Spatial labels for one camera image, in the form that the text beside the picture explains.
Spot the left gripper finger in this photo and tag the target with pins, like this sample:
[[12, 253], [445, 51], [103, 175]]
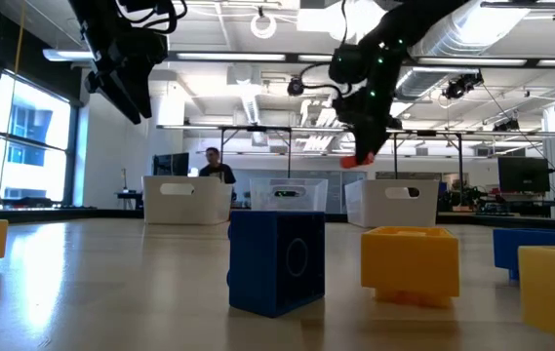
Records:
[[143, 92], [116, 97]]

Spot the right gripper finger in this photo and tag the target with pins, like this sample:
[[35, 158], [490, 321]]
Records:
[[377, 139], [361, 144]]

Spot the red toy block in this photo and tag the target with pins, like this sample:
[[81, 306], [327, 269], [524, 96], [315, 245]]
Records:
[[347, 163]]

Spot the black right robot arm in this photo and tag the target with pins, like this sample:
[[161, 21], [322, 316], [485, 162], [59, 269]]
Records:
[[404, 34]]

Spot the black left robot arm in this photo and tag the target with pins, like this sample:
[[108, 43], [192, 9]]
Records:
[[96, 19]]

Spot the white plastic bin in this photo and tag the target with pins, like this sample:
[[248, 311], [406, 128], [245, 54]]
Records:
[[389, 212], [199, 209]]

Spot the black ceiling spotlight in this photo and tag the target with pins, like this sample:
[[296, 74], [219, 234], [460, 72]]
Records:
[[295, 87]]

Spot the black monitor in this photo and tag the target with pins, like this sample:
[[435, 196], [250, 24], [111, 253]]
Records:
[[172, 165], [523, 174]]

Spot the small dark side table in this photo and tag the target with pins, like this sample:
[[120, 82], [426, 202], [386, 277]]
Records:
[[128, 196]]

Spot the large bright window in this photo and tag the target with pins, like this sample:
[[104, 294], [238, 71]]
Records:
[[38, 170]]

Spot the person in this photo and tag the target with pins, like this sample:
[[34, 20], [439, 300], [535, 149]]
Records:
[[217, 171]]

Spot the clear plastic bin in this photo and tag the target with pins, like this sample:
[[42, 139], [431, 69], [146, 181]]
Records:
[[265, 200]]

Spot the black ceiling fixture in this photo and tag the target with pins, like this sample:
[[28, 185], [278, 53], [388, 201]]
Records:
[[506, 125]]

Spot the small blue toy block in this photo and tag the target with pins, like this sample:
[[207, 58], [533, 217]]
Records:
[[257, 263]]

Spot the cluttered black workbench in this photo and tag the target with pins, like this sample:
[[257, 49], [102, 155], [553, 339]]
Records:
[[526, 202]]

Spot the black metal frame rack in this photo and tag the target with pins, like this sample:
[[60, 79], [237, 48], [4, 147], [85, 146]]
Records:
[[425, 132], [238, 128]]

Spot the black ceiling camera rig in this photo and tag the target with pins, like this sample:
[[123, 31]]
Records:
[[460, 88]]

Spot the white ventilation duct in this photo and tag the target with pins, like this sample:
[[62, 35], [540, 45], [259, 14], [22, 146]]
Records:
[[245, 78]]

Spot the black aluminium table frame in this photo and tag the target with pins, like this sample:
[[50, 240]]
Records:
[[111, 213]]

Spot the large silver ventilation duct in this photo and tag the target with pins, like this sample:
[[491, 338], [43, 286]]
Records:
[[477, 29]]

